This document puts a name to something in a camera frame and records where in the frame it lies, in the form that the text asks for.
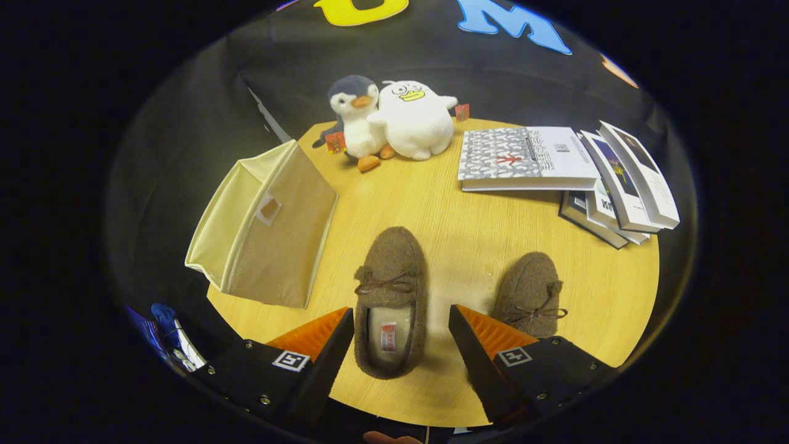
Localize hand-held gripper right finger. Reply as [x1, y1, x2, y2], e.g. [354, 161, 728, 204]
[449, 304, 617, 427]

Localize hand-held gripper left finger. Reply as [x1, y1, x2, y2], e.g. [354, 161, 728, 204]
[193, 307, 355, 429]

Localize brown fuzzy slipper shoe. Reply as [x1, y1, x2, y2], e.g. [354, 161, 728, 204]
[491, 251, 568, 340]
[353, 226, 428, 380]

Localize beige fabric storage box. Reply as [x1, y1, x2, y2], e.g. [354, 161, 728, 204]
[185, 139, 338, 309]

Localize blue cloth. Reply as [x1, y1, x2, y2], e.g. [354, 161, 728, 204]
[151, 302, 181, 334]

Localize grey patterned book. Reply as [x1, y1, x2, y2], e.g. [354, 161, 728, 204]
[457, 126, 600, 192]

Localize white duck plush toy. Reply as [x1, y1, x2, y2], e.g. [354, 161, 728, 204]
[368, 80, 470, 162]

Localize grey penguin plush toy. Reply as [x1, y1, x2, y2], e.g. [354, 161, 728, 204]
[311, 75, 397, 173]

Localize white book dark picture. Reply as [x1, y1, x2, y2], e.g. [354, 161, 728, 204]
[598, 120, 681, 231]

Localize grey metal bar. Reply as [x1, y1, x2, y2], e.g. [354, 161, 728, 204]
[248, 88, 292, 144]

